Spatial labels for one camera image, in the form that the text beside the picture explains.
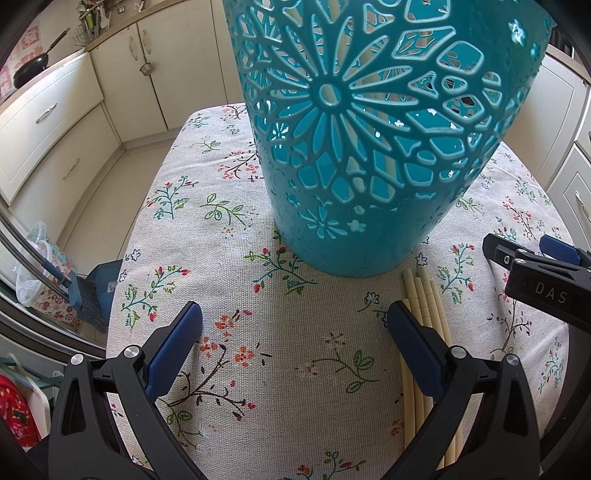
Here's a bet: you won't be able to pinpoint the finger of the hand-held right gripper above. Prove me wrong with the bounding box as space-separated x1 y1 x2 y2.
482 233 591 326
539 234 591 278

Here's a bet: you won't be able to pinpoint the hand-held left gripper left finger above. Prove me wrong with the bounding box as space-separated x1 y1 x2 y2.
48 301 204 480

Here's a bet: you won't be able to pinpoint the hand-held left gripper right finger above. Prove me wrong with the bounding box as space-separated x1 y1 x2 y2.
383 300 541 480

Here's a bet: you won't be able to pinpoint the teal perforated plastic basket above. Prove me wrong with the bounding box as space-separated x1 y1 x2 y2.
223 0 555 278

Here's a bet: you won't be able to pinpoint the floral tablecloth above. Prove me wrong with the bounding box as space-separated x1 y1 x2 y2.
106 104 575 480

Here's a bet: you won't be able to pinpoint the blue dustpan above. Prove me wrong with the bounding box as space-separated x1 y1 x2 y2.
85 259 123 324

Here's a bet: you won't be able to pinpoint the cream drawer cabinet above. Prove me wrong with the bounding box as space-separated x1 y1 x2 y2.
522 53 591 220

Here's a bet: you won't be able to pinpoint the clear plastic bag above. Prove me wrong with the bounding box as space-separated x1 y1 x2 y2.
16 222 52 308

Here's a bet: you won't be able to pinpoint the red patterned cloth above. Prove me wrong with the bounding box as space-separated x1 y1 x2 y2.
0 375 31 451

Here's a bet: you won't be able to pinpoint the cream kitchen door cabinets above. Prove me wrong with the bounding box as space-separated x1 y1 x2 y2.
0 0 247 206

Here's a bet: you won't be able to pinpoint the black frying pan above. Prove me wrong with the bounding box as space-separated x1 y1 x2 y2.
13 28 71 88

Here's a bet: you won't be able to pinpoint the kitchen utensil rack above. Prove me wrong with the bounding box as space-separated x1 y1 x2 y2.
71 0 153 47

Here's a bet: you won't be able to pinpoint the blue handled broom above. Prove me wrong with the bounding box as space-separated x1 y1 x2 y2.
39 256 110 334

